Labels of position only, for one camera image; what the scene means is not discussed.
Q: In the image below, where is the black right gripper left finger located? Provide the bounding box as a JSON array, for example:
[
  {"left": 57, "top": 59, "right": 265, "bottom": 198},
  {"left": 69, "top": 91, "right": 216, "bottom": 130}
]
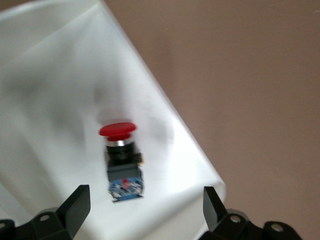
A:
[{"left": 17, "top": 184, "right": 91, "bottom": 240}]

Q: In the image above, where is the white plastic drawer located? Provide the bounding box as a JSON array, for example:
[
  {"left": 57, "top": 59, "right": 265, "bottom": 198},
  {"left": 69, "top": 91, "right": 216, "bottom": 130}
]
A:
[{"left": 0, "top": 0, "right": 227, "bottom": 240}]

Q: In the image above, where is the red mushroom push button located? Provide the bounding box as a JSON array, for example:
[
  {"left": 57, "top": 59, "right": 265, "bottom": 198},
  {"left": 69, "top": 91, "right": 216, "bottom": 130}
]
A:
[{"left": 98, "top": 122, "right": 146, "bottom": 204}]

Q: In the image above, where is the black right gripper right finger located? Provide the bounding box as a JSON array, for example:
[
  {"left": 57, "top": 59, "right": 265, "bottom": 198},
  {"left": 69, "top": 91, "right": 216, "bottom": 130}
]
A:
[{"left": 202, "top": 186, "right": 266, "bottom": 240}]

